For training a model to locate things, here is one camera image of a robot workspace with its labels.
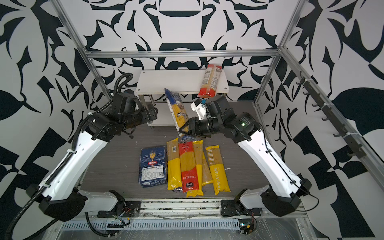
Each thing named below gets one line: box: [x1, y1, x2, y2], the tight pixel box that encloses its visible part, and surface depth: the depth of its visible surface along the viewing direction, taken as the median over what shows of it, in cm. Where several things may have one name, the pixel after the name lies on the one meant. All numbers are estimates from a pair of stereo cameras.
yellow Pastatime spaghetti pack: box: [205, 144, 231, 196], surface depth 87 cm
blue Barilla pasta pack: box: [139, 145, 167, 188], surface depth 83 cm
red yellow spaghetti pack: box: [179, 141, 199, 193], surface depth 84 cm
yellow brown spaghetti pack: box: [166, 137, 183, 190], surface depth 86 cm
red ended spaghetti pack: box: [197, 64, 222, 99], surface depth 80 cm
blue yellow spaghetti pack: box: [164, 88, 190, 137], surface depth 64 cm
